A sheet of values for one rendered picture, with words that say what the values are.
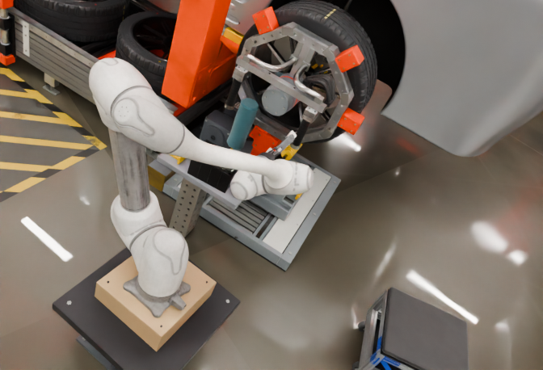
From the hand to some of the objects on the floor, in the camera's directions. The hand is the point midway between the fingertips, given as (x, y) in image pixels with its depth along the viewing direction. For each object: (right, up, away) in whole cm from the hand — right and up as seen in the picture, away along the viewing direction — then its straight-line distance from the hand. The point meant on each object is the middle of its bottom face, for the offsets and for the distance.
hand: (282, 142), depth 195 cm
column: (-51, -42, +52) cm, 84 cm away
